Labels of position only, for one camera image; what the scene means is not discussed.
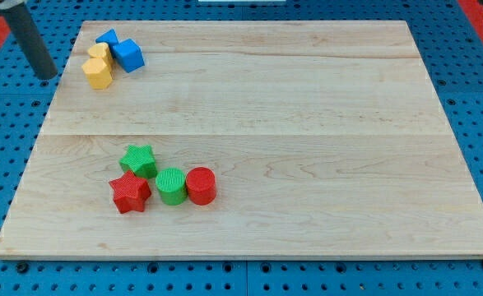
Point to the light wooden board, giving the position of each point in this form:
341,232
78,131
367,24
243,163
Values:
327,140

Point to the yellow hexagon block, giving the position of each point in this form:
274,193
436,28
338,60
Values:
97,73

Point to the red cylinder block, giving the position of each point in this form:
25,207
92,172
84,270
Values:
201,185

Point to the green cylinder block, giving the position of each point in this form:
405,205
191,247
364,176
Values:
171,185

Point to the green star block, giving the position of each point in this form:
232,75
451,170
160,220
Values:
140,160

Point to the red star block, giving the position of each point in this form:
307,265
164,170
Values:
130,192

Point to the blue cube block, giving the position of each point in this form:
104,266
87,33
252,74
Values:
128,55

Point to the yellow rounded block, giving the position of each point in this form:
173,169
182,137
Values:
102,51

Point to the blue triangle block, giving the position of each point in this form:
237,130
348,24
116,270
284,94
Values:
109,37

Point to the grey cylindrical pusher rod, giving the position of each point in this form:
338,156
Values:
22,25

